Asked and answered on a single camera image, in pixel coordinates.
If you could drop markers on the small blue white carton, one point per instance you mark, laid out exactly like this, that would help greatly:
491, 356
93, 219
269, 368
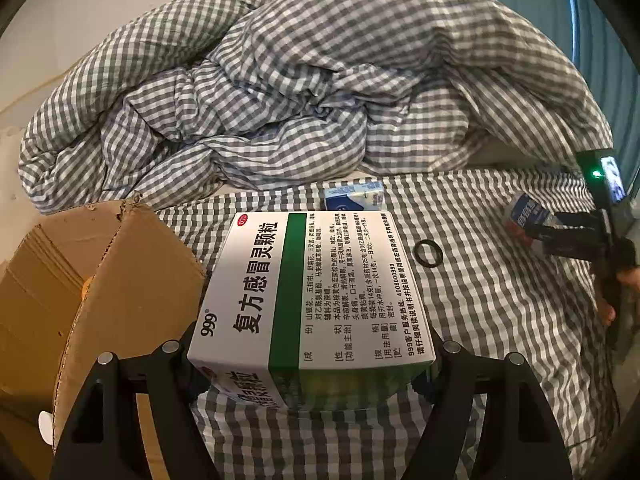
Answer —
350, 195

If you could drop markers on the green white medicine box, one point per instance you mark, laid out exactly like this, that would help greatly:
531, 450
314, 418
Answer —
300, 285

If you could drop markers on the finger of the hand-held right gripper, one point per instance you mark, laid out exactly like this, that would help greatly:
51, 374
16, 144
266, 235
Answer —
560, 242
575, 219

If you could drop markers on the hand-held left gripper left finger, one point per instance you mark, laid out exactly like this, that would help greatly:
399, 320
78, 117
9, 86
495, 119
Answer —
150, 375

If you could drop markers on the person's right hand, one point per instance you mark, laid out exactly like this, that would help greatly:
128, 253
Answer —
607, 312

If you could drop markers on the brown cardboard box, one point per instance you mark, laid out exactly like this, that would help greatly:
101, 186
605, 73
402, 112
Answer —
125, 270

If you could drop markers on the plastic bottle blue red label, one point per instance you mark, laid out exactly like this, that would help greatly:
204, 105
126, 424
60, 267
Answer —
522, 215

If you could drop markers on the grey checkered blanket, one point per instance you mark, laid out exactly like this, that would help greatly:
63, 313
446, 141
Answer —
325, 85

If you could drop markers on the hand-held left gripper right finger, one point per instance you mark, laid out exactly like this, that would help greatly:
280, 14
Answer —
475, 385

